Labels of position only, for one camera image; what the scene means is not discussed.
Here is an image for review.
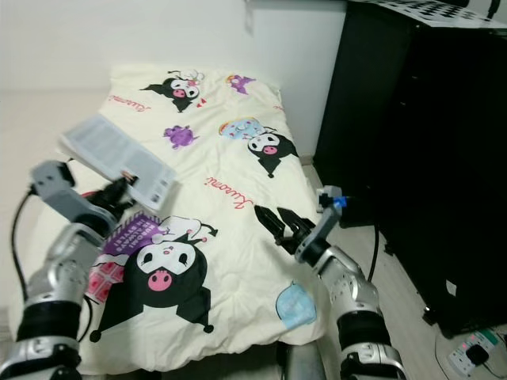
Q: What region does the black power plug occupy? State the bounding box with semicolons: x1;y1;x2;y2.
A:
463;344;492;367

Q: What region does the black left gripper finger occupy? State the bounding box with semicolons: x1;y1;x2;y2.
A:
106;176;138;206

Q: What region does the grey right robot leg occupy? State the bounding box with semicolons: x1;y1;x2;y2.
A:
277;344;327;380

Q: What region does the cream cartoon print comforter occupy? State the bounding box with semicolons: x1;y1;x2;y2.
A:
83;63;326;374

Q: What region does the black white checkerboard sheet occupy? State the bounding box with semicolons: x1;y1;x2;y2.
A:
353;0;507;29

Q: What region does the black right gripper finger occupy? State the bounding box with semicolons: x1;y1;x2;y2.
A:
273;207;314;230
253;206;295;239

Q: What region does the white printed booklet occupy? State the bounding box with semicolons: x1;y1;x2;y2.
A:
58;113;177;212

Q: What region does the white power strip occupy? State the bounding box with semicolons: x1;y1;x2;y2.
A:
448;329;507;379

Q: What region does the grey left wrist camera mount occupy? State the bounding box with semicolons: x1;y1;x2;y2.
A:
30;160;116;234

